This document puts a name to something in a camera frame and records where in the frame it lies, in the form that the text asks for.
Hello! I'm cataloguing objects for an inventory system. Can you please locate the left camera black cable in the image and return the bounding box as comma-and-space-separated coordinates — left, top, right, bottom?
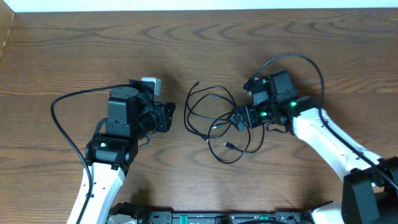
50, 83, 131, 224

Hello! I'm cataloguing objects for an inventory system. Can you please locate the right camera black cable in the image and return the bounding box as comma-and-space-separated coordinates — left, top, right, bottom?
253, 52, 398, 190

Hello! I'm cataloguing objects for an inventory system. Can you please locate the black usb cable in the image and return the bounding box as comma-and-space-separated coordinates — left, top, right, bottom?
183, 80, 266, 165

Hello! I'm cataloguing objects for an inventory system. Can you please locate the camera black cable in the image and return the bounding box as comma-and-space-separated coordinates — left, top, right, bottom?
50, 83, 131, 224
253, 52, 398, 190

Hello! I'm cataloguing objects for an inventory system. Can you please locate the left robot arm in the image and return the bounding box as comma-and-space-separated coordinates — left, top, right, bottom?
68, 86, 175, 223

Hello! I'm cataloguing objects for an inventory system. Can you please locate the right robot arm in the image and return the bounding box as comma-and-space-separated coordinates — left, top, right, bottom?
228, 70, 397, 223

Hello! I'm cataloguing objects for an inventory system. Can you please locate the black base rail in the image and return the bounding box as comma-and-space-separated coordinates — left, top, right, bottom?
108, 202, 343, 224

